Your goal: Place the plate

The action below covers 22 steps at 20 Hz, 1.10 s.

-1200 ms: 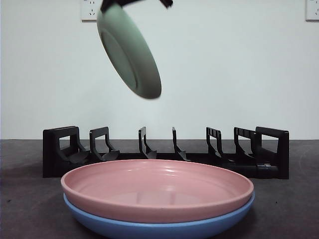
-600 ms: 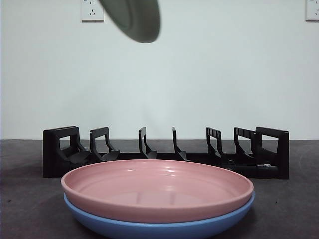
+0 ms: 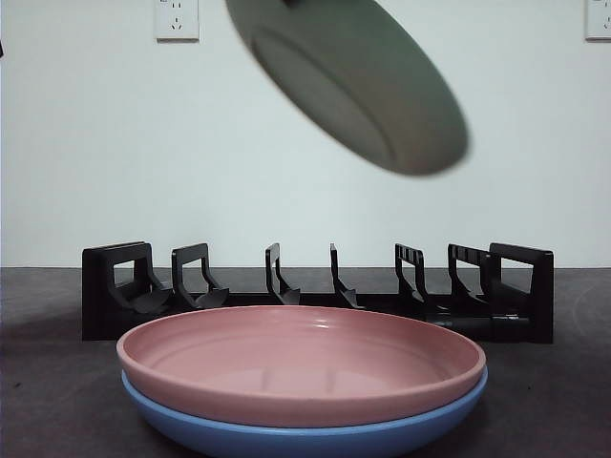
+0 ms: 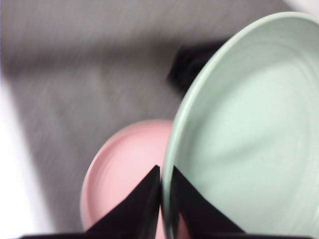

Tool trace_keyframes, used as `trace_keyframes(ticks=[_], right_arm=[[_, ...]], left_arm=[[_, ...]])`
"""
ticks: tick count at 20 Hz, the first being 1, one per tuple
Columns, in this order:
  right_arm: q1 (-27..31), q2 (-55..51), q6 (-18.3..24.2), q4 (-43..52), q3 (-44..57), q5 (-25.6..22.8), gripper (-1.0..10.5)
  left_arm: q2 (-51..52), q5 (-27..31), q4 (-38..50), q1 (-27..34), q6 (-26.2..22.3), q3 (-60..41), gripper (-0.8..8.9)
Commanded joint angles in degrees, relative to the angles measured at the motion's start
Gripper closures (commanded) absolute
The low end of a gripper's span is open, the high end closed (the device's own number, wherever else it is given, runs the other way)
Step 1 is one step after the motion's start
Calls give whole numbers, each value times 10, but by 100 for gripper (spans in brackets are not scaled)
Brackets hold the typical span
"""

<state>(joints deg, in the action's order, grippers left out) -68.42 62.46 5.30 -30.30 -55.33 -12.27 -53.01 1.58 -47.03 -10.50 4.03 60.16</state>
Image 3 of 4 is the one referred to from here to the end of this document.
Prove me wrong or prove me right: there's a white wall socket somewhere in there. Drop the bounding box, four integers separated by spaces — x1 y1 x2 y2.
584 0 611 42
155 0 200 43

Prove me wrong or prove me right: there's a black dish rack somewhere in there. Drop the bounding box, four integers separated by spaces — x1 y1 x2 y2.
81 240 556 345

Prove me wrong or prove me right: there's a green plate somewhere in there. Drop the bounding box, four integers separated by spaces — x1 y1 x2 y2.
223 0 474 178

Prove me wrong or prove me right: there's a pink plate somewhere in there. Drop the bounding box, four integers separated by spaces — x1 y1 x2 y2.
116 305 488 428

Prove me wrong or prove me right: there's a blue plate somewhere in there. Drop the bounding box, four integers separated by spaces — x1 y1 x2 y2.
120 366 490 458

